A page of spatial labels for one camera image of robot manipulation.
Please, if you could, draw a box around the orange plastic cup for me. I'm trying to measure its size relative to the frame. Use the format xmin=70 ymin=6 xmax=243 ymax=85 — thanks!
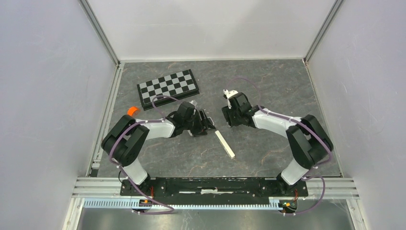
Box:
xmin=127 ymin=106 xmax=140 ymax=117

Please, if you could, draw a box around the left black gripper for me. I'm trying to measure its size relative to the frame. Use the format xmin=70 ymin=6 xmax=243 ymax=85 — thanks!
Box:
xmin=183 ymin=109 xmax=215 ymax=138

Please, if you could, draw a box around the white toothed cable duct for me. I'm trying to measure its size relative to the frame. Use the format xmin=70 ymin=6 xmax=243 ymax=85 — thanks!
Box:
xmin=83 ymin=198 xmax=297 ymax=211

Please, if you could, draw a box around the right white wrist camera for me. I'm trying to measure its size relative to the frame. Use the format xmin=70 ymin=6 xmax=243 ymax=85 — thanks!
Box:
xmin=223 ymin=89 xmax=238 ymax=100

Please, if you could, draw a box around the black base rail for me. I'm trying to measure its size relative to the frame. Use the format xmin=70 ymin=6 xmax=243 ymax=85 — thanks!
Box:
xmin=138 ymin=177 xmax=308 ymax=205

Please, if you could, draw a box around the slim white remote control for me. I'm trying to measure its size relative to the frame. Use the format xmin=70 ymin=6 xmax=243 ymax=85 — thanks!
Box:
xmin=215 ymin=130 xmax=235 ymax=159

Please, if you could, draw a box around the black white chessboard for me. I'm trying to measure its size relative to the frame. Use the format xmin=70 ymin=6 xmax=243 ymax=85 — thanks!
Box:
xmin=137 ymin=69 xmax=200 ymax=110

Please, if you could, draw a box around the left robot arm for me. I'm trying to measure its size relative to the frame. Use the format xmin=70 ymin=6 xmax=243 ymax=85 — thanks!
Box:
xmin=101 ymin=102 xmax=216 ymax=195

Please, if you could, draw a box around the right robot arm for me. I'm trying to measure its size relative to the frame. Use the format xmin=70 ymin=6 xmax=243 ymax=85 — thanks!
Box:
xmin=222 ymin=90 xmax=334 ymax=196

